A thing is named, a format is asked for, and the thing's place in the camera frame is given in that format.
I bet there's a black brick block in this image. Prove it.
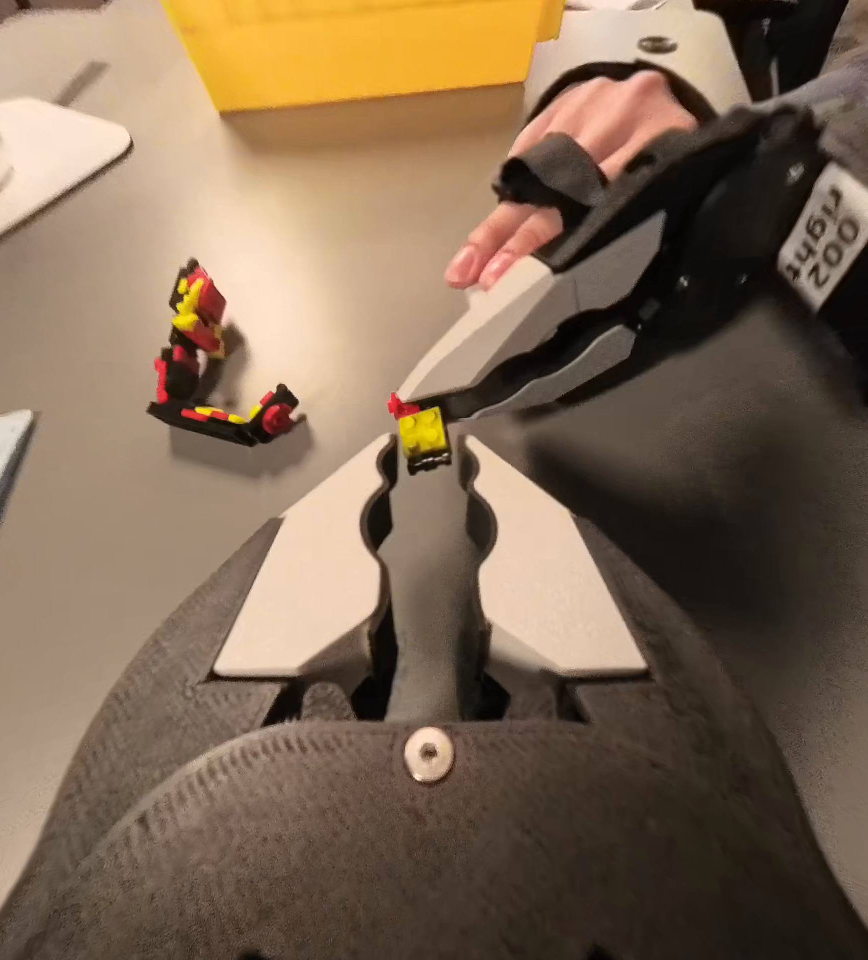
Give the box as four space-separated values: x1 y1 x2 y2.
398 405 456 477

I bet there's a red yellow black brick model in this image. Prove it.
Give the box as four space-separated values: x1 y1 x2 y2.
146 258 307 449

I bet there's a yellow plastic bin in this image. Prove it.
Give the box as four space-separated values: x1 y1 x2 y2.
160 0 566 114

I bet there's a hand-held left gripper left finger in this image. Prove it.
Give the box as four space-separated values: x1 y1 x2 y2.
212 433 399 676

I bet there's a person's right hand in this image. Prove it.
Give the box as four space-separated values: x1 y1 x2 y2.
445 71 699 292

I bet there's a wooden book stand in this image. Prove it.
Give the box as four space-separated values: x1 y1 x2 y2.
0 71 133 271

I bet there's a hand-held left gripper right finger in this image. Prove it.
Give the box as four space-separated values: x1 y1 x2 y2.
460 433 648 680

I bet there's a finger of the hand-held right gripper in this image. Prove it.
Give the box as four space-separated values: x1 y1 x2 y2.
445 326 639 423
395 212 669 410

